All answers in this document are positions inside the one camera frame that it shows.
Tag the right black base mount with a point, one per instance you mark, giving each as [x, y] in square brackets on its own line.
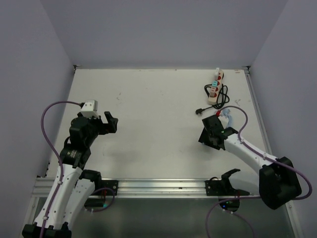
[222, 186]

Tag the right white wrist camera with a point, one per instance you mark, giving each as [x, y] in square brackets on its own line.
[225, 117]

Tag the aluminium mounting rail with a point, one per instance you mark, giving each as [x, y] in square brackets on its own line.
[155, 188]

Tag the beige red power strip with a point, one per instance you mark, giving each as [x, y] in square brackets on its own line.
[213, 89]

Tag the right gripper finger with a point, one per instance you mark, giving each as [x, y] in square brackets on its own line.
[204, 138]
[210, 122]

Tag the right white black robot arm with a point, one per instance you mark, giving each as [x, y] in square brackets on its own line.
[278, 182]

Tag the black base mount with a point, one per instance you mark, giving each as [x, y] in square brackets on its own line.
[222, 186]
[103, 187]

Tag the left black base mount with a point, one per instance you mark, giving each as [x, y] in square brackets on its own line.
[103, 187]

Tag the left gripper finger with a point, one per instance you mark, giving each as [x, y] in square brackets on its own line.
[111, 126]
[109, 117]

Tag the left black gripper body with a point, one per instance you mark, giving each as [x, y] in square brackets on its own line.
[97, 127]

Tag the cyan plug on strip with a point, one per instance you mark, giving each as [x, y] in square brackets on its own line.
[214, 84]

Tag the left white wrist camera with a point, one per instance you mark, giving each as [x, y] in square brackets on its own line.
[89, 109]

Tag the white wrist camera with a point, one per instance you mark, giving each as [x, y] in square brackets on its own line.
[225, 117]
[89, 109]

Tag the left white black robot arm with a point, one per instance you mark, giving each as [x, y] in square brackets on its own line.
[73, 184]

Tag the right aluminium side rail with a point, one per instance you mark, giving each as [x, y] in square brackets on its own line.
[246, 70]

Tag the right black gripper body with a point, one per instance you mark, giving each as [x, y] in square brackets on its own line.
[209, 134]

